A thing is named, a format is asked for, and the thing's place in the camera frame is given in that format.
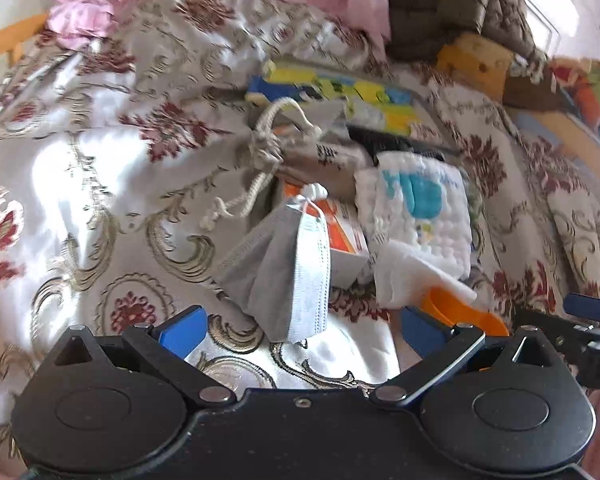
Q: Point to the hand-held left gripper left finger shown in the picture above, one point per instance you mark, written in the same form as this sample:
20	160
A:
180	332

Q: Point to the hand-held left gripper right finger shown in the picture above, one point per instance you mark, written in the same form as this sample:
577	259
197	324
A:
422	332

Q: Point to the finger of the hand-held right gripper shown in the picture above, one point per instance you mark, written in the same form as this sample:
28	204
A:
590	307
545	327

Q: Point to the grey sock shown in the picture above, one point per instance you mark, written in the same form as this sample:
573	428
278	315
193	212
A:
260	280

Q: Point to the white face mask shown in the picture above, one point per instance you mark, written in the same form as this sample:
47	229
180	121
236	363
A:
310	280

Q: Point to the dark striped sock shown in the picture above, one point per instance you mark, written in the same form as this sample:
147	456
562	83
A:
380	140

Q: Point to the orange plastic cup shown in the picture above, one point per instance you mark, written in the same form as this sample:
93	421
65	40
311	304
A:
462	316

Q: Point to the white folded cloth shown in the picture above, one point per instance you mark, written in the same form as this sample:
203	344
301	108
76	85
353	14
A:
405	275

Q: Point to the white printed quilted cloth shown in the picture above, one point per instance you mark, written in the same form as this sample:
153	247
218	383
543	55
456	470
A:
415	220

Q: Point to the orange and white medicine box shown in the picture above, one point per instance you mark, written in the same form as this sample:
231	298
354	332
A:
345	245

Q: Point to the floral bedspread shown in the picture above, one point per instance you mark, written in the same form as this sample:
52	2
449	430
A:
80	185

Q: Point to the colourful printed cloth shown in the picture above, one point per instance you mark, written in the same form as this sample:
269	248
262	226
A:
590	90

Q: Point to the cartoon print bag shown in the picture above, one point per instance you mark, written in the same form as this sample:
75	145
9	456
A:
330	90

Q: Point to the window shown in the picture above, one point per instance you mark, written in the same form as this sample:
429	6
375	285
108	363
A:
555	20

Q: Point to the brown quilted jacket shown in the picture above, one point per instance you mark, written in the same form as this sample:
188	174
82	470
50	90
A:
445	0

